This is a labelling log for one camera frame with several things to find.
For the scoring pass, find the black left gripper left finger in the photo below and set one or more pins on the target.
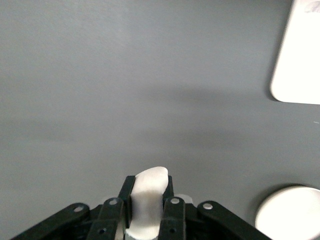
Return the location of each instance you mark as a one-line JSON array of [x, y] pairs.
[[107, 217]]

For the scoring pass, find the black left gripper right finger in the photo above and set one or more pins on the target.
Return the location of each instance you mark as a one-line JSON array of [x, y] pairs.
[[175, 217]]

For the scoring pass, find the round cream plate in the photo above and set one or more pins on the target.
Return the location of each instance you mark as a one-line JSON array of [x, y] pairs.
[[290, 215]]

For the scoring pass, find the cream tray with bear print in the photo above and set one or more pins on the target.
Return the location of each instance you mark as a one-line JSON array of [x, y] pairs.
[[300, 62]]

